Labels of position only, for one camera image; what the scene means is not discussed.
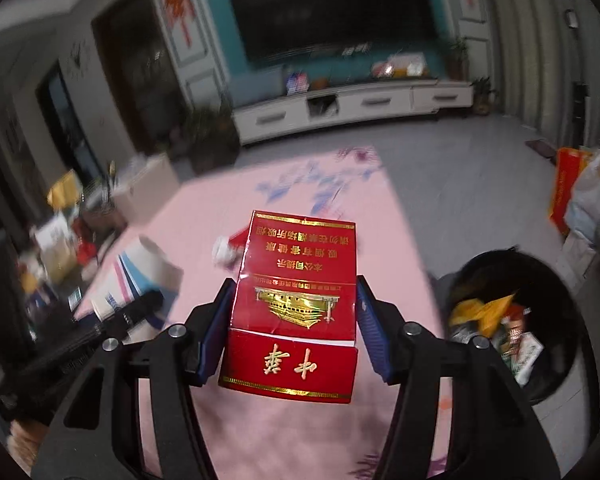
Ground black trash bin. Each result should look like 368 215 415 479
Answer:
432 250 588 406

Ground orange paper bag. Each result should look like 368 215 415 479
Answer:
549 147 593 236

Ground white wooden box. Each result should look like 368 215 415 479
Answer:
112 155 181 226

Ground upright vacuum cleaner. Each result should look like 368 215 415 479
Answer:
565 10 588 131

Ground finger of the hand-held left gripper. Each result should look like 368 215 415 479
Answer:
97 291 165 346

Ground white tissue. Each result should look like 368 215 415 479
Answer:
211 236 237 267

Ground white cardboard box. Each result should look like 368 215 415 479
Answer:
562 232 598 276

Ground white plastic shopping bag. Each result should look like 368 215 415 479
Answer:
565 145 600 241

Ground large potted plant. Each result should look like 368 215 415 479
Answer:
182 105 241 176

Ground white blue paper cup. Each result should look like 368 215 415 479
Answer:
91 236 183 321

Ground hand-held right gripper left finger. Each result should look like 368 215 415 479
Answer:
32 277 238 480

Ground white TV cabinet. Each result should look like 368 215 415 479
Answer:
231 79 473 147

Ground tall potted plant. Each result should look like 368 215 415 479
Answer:
447 37 471 81

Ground small potted plant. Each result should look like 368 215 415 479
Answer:
470 76 498 116

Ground blue red small boxes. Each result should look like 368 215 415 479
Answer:
285 71 311 96

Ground red foil snack bag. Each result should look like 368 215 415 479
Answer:
229 229 254 257

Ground dark brown door mat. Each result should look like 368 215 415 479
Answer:
525 139 558 163

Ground yellow white box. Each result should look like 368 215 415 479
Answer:
392 52 428 78

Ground yellow cloth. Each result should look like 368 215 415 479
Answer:
47 169 83 208

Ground black television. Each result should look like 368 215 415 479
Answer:
224 0 438 66

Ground translucent storage box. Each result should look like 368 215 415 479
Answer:
230 71 281 108

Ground red cigarette pack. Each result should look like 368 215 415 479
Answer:
217 210 360 405

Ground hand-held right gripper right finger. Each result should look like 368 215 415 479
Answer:
356 275 563 480

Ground yellow snack bag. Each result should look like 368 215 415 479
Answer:
450 294 516 338

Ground grey curtain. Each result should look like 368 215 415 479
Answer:
485 0 600 161

